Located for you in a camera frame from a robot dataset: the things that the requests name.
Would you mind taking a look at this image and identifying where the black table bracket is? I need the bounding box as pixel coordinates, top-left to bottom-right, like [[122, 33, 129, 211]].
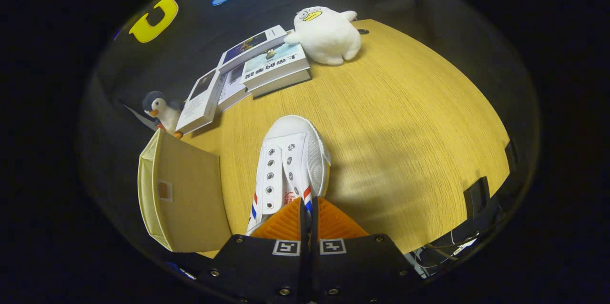
[[504, 140, 519, 169], [464, 176, 491, 219]]

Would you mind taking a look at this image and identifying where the tangle of cables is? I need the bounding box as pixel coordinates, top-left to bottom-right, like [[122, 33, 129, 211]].
[[405, 225, 483, 278]]

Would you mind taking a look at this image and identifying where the book with dark blue cover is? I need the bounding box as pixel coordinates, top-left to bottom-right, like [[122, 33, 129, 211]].
[[217, 25, 288, 75]]

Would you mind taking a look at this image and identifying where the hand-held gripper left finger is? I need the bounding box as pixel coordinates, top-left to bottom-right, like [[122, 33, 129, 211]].
[[210, 197, 308, 304]]

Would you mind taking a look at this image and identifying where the penguin plush toy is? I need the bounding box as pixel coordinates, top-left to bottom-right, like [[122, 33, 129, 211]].
[[142, 91, 185, 140]]

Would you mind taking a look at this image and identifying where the plain white book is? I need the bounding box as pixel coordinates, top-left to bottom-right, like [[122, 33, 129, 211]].
[[217, 63, 252, 113]]

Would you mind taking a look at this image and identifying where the book with pale teal cover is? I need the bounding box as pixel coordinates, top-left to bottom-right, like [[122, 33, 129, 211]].
[[241, 42, 310, 91]]

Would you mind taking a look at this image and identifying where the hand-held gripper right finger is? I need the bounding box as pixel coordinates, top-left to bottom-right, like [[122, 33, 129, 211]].
[[310, 196, 416, 304]]

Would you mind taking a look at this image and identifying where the white duck plush toy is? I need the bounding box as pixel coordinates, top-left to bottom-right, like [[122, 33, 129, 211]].
[[285, 6, 362, 66]]

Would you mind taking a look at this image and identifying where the black backdrop cloth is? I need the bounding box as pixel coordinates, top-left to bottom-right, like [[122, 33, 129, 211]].
[[81, 0, 541, 247]]

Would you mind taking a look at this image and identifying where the white canvas shoe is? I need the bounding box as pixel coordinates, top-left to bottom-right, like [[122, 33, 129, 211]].
[[245, 115, 332, 237]]

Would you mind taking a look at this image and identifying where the beige fabric storage box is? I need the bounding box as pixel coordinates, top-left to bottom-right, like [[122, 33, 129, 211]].
[[138, 128, 233, 253]]

